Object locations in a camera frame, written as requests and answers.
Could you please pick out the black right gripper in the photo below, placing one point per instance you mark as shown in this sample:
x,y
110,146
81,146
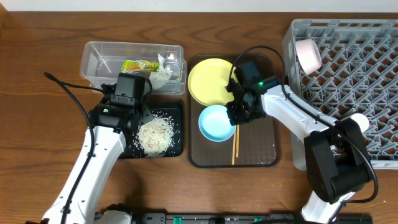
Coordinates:
x,y
232,109

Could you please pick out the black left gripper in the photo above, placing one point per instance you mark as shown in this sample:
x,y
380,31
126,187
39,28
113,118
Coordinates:
x,y
145,115

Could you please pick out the rice food waste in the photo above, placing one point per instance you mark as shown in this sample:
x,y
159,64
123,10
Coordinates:
x,y
157,138

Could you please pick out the yellow plate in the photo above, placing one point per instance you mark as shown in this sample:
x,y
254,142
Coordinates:
x,y
207,82

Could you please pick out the white tissue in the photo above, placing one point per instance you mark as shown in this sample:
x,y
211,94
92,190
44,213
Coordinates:
x,y
160,77

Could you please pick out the light blue bowl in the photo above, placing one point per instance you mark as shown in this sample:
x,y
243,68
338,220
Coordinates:
x,y
214,124

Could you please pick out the green snack wrapper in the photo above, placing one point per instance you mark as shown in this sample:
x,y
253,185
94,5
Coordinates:
x,y
130,66

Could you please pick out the pink bowl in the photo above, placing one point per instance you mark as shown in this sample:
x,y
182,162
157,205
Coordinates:
x,y
308,55

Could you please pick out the pale green cup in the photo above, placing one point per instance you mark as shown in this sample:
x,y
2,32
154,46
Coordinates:
x,y
361,120

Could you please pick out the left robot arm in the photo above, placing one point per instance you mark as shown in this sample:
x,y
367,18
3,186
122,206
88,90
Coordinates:
x,y
78,200

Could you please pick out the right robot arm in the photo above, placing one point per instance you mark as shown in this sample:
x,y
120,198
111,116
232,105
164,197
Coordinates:
x,y
335,155

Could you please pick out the grey dishwasher rack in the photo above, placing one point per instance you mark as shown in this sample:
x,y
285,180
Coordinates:
x,y
358,75

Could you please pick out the black tray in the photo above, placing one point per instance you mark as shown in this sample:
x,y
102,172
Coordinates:
x,y
176,109

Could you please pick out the wooden chopstick right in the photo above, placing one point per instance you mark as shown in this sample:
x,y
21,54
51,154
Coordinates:
x,y
237,141

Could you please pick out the wooden chopstick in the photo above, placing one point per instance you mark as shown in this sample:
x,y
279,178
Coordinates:
x,y
234,149
237,141

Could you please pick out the brown serving tray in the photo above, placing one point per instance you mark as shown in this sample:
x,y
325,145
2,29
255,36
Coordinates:
x,y
259,144

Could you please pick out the clear plastic bin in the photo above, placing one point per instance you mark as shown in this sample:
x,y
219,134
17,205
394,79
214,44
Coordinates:
x,y
102,63

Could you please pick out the wooden chopstick left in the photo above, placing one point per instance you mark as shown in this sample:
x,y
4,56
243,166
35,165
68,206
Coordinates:
x,y
234,149

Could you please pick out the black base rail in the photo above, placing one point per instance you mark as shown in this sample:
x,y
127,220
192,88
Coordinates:
x,y
151,216

